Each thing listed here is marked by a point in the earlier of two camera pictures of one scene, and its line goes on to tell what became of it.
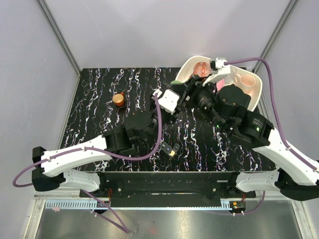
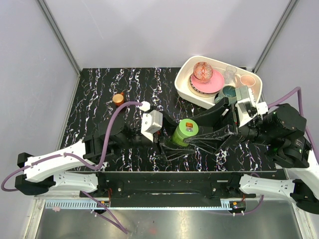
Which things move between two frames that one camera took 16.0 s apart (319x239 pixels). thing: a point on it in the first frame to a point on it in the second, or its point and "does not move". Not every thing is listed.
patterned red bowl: [202, 68] does not move
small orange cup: [118, 99] does not move
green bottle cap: [176, 82] to [188, 127]
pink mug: [247, 82] does not move
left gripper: [172, 119] to [170, 153]
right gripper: [196, 87] to [210, 142]
